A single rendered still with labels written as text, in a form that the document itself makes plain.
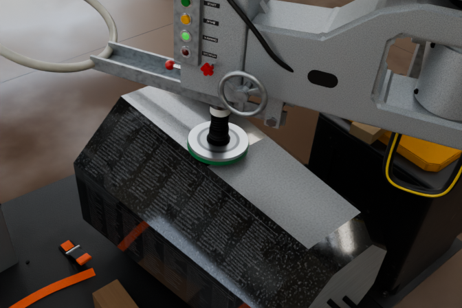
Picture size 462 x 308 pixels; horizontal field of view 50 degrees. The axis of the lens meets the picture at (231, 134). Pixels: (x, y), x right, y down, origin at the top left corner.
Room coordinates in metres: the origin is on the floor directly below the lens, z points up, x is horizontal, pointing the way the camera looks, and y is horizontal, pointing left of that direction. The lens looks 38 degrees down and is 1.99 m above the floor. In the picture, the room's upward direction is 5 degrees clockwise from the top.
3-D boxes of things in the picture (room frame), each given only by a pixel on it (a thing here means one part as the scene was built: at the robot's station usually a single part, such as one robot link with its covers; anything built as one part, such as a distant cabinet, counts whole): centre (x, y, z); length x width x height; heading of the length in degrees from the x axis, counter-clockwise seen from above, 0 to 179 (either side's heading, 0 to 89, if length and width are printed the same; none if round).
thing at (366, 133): (1.64, -0.57, 0.81); 0.20 x 0.10 x 0.05; 140
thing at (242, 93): (1.21, -0.03, 1.20); 0.15 x 0.10 x 0.15; 72
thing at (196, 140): (1.36, 0.04, 0.88); 0.21 x 0.21 x 0.01
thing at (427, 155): (1.77, -0.79, 0.76); 0.49 x 0.49 x 0.05; 42
